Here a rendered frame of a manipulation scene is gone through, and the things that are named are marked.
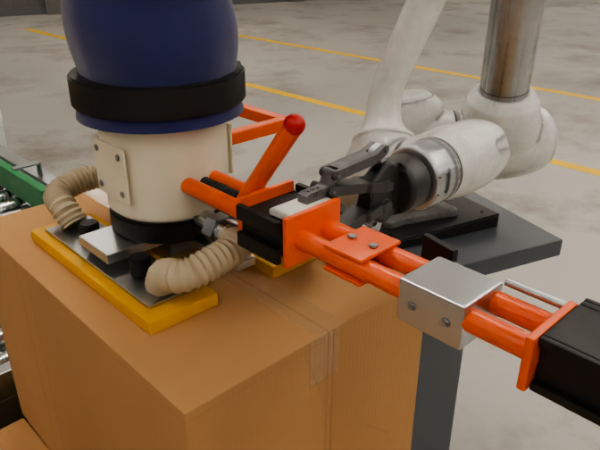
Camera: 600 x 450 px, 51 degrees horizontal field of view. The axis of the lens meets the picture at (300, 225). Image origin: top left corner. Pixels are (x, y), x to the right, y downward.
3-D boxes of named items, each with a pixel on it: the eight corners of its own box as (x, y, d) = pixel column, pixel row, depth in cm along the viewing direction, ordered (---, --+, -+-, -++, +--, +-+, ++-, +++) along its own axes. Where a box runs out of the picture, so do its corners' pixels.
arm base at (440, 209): (413, 185, 161) (413, 164, 159) (460, 215, 142) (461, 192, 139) (348, 196, 156) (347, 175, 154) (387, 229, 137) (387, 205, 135)
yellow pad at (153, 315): (31, 241, 95) (25, 211, 92) (92, 221, 101) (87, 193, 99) (151, 337, 72) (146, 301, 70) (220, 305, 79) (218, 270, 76)
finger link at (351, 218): (368, 189, 80) (369, 198, 81) (308, 231, 74) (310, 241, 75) (392, 197, 78) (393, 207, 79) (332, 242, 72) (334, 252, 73)
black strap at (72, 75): (41, 97, 83) (36, 67, 81) (187, 72, 98) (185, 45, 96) (128, 135, 68) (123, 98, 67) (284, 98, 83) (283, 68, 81)
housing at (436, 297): (393, 320, 58) (396, 278, 56) (436, 293, 62) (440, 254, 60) (457, 354, 53) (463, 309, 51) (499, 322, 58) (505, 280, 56)
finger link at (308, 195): (337, 193, 72) (338, 169, 70) (306, 205, 68) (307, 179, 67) (328, 189, 73) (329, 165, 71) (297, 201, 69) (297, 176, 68)
